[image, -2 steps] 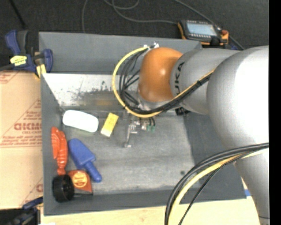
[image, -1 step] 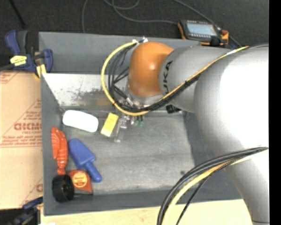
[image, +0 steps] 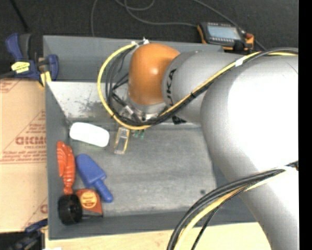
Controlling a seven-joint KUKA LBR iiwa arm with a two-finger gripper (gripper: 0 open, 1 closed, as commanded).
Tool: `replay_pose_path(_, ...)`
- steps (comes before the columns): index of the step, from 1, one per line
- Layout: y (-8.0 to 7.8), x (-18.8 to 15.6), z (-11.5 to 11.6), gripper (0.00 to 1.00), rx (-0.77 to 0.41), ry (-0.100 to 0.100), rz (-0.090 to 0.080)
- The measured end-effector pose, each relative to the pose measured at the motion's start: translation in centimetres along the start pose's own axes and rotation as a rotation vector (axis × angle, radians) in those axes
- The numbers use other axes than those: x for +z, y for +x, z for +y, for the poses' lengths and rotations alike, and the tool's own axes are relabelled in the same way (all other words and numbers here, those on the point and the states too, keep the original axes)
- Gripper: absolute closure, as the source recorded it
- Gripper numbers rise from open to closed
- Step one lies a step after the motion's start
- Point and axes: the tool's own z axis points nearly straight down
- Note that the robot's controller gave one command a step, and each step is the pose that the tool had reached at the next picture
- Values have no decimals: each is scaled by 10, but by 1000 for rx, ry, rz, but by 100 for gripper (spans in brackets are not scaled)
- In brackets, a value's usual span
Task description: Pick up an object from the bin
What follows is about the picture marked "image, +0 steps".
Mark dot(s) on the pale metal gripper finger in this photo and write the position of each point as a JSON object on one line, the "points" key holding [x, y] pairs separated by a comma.
{"points": [[120, 141], [125, 111]]}

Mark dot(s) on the white oblong bar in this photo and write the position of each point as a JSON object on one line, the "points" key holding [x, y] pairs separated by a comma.
{"points": [[89, 134]]}

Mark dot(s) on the blue toy trowel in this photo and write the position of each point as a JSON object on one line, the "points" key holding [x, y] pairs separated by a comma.
{"points": [[92, 172]]}

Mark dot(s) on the grey metal bin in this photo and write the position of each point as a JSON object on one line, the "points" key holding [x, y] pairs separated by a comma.
{"points": [[155, 170]]}

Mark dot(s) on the orange ribbed toy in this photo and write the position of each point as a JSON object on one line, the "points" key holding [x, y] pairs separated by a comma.
{"points": [[66, 163]]}

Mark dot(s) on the orange tape measure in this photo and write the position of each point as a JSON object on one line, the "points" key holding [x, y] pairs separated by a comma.
{"points": [[91, 200]]}

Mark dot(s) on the black rubber wheel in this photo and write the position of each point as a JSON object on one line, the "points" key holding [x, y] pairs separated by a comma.
{"points": [[69, 209]]}

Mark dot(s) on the brown cardboard board red print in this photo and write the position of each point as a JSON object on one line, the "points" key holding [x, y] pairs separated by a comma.
{"points": [[20, 144]]}

